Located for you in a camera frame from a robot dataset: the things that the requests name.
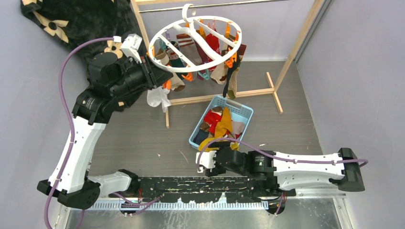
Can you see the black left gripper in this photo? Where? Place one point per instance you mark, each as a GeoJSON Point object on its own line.
{"type": "Point", "coordinates": [154, 77]}

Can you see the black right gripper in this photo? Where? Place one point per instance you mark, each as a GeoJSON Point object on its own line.
{"type": "Point", "coordinates": [217, 170]}

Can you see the orange hanger clip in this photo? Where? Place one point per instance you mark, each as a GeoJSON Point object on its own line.
{"type": "Point", "coordinates": [167, 85]}

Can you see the mustard yellow sock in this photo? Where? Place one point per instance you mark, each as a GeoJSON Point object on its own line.
{"type": "Point", "coordinates": [226, 142]}

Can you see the white round clip hanger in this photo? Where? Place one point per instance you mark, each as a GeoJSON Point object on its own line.
{"type": "Point", "coordinates": [186, 26]}

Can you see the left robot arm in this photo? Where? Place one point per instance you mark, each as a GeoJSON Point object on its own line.
{"type": "Point", "coordinates": [113, 86]}

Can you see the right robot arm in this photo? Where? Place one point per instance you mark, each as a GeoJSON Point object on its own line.
{"type": "Point", "coordinates": [286, 172]}

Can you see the teal hanger clip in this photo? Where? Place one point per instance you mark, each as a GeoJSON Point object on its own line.
{"type": "Point", "coordinates": [203, 75]}

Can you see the white black-striped sock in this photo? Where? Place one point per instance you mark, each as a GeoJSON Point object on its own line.
{"type": "Point", "coordinates": [157, 97]}

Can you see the green monkey face sock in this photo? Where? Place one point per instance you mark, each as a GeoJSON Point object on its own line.
{"type": "Point", "coordinates": [175, 60]}

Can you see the red patterned hanging sock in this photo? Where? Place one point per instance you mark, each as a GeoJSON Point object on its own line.
{"type": "Point", "coordinates": [213, 42]}

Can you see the black hanging sock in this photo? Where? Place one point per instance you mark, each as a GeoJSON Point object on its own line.
{"type": "Point", "coordinates": [230, 87]}

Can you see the black floral fleece blanket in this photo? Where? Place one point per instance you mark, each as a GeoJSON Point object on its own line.
{"type": "Point", "coordinates": [73, 22]}

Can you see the metal hanging rod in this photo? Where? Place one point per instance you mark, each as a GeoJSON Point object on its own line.
{"type": "Point", "coordinates": [211, 5]}

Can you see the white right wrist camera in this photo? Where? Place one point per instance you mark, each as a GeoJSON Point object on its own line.
{"type": "Point", "coordinates": [206, 161]}

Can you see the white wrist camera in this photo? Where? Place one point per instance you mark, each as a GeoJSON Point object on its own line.
{"type": "Point", "coordinates": [130, 46]}
{"type": "Point", "coordinates": [206, 161]}

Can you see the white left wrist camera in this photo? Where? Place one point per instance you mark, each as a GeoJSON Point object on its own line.
{"type": "Point", "coordinates": [130, 46]}

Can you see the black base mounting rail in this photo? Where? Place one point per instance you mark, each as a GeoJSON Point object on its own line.
{"type": "Point", "coordinates": [204, 189]}

